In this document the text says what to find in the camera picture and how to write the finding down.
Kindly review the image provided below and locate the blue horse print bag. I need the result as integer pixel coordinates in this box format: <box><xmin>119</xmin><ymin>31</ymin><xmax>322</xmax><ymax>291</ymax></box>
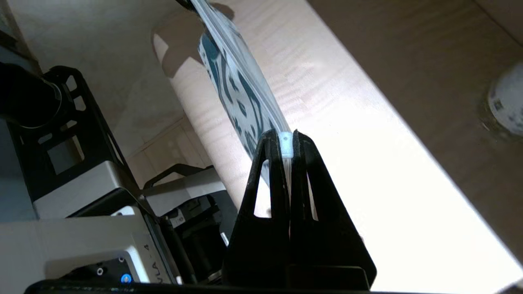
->
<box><xmin>190</xmin><ymin>0</ymin><xmax>295</xmax><ymax>188</ymax></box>

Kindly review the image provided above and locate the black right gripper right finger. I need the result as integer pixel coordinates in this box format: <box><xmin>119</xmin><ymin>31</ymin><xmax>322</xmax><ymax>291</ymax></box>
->
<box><xmin>289</xmin><ymin>130</ymin><xmax>377</xmax><ymax>291</ymax></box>

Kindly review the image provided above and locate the small clear water bottle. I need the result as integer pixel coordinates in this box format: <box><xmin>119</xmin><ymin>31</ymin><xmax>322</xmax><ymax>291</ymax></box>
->
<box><xmin>480</xmin><ymin>61</ymin><xmax>523</xmax><ymax>141</ymax></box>

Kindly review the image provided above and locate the white robot base chassis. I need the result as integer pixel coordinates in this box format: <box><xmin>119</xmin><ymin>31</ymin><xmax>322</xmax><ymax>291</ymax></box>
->
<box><xmin>0</xmin><ymin>161</ymin><xmax>239</xmax><ymax>286</ymax></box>

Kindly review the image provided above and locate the black robot torso frame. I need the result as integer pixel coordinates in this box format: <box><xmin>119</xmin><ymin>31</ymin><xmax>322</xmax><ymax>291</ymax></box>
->
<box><xmin>8</xmin><ymin>65</ymin><xmax>128</xmax><ymax>200</ymax></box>

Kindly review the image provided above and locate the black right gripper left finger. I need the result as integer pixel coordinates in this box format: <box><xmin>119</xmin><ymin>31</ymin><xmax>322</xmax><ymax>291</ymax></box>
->
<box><xmin>223</xmin><ymin>130</ymin><xmax>291</xmax><ymax>286</ymax></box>

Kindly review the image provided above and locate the brown open shelf unit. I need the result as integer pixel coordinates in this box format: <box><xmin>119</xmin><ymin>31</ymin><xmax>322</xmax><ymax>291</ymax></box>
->
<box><xmin>306</xmin><ymin>0</ymin><xmax>523</xmax><ymax>264</ymax></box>

